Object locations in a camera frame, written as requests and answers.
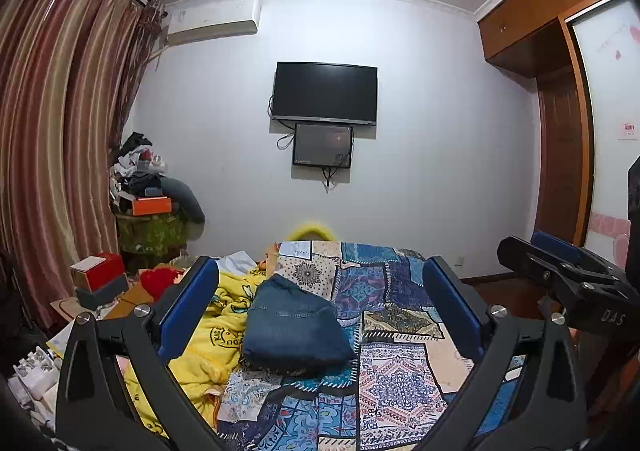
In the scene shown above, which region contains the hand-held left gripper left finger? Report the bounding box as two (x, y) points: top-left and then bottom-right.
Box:
(54, 255), (223, 451)

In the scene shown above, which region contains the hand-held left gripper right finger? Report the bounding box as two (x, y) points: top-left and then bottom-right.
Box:
(415, 255), (587, 451)

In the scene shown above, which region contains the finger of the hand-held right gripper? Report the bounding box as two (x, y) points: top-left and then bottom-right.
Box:
(531, 230), (628, 277)
(497, 237), (608, 292)

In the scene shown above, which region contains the blue denim jacket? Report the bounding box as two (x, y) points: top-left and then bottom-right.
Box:
(242, 275), (357, 377)

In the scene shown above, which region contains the pile of clothes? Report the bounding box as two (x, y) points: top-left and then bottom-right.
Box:
(107, 132), (168, 204)

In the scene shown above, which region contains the yellow cartoon fleece blanket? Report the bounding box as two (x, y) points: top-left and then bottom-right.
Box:
(120, 266), (281, 442)

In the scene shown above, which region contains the red plush toy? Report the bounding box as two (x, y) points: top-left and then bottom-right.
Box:
(139, 267), (185, 301)

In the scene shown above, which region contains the blue patchwork bed sheet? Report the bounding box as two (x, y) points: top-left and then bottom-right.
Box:
(215, 238), (526, 451)

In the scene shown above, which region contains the wooden bedside table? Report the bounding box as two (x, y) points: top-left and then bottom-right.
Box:
(52, 283), (156, 328)

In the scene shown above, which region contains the white pillow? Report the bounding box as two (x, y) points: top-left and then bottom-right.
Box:
(217, 251), (262, 278)

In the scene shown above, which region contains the grey box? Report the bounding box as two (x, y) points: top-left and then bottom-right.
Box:
(75, 276), (130, 310)

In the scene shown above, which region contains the red box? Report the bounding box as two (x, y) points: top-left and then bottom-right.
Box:
(70, 253), (126, 292)

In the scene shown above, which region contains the peach plush toy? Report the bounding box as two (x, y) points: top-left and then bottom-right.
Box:
(259, 241), (282, 278)

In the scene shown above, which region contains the dark grey cushion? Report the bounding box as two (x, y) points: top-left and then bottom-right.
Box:
(160, 176), (206, 224)

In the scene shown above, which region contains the orange box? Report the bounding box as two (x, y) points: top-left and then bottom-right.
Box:
(131, 196), (173, 216)

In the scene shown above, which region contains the white sliding wardrobe door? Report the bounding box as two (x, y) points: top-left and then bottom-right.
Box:
(570, 0), (640, 277)

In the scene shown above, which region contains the yellow round cushion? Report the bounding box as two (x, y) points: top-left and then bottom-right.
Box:
(285, 221), (335, 243)

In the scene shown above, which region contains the white plastic items pile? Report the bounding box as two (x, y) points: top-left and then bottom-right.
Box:
(11, 345), (63, 409)

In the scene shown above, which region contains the striped brown curtain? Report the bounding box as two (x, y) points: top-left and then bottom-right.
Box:
(0, 0), (167, 332)

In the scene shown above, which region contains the wooden overhead cabinet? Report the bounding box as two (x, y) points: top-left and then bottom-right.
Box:
(477, 0), (626, 79)

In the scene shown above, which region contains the white air conditioner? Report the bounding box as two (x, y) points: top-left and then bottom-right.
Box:
(166, 0), (262, 44)

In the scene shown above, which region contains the black dangling cable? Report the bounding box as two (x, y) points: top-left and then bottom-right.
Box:
(320, 165), (351, 194)

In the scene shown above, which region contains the small wall monitor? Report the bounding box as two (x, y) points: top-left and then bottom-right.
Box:
(292, 122), (354, 168)

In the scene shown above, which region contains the black wall television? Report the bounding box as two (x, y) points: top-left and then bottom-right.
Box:
(270, 62), (378, 126)

